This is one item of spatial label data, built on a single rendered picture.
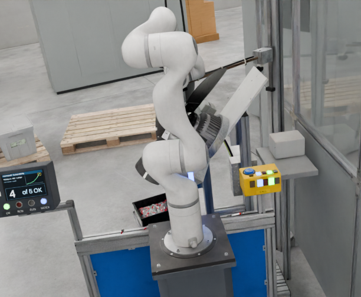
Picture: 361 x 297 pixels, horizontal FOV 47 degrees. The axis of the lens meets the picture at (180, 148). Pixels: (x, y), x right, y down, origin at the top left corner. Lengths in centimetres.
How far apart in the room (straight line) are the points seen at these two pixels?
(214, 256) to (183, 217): 18
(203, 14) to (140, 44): 905
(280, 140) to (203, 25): 815
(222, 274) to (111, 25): 637
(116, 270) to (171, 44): 117
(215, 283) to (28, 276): 194
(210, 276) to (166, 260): 17
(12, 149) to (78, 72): 307
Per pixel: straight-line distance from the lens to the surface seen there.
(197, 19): 1024
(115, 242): 194
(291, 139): 236
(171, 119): 134
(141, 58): 127
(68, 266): 327
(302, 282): 287
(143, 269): 205
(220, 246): 162
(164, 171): 144
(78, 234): 193
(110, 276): 208
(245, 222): 193
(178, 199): 149
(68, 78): 760
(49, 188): 178
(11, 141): 483
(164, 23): 136
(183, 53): 125
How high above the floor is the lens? 195
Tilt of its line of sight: 25 degrees down
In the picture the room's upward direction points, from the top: 8 degrees counter-clockwise
